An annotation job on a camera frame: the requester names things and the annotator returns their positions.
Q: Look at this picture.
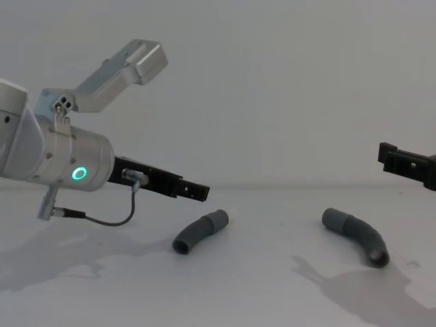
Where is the thin dark gripper cable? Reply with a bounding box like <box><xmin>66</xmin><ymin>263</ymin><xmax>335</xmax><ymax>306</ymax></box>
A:
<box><xmin>51</xmin><ymin>168</ymin><xmax>150</xmax><ymax>227</ymax></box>

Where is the grey curved hose piece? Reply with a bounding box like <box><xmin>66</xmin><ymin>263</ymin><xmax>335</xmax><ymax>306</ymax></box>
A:
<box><xmin>172</xmin><ymin>208</ymin><xmax>230</xmax><ymax>256</ymax></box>
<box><xmin>321</xmin><ymin>207</ymin><xmax>390</xmax><ymax>268</ymax></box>

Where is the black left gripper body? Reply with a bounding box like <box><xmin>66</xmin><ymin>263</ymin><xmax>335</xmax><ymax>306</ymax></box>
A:
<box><xmin>108</xmin><ymin>155</ymin><xmax>184</xmax><ymax>200</ymax></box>

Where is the white table cloth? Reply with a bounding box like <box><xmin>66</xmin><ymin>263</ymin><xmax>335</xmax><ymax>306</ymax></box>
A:
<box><xmin>0</xmin><ymin>185</ymin><xmax>436</xmax><ymax>327</ymax></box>

